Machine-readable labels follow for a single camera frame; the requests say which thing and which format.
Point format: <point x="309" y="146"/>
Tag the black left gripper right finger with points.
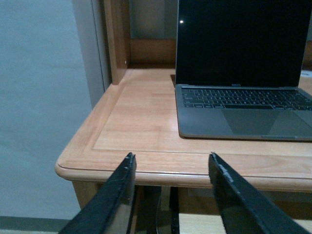
<point x="243" y="209"/>

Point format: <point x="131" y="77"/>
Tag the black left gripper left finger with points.
<point x="110" y="210"/>

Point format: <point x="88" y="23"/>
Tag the wooden keyboard tray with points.
<point x="198" y="212"/>

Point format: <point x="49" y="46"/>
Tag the wooden desk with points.
<point x="137" y="113"/>

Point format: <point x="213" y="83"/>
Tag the grey open laptop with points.
<point x="237" y="70"/>

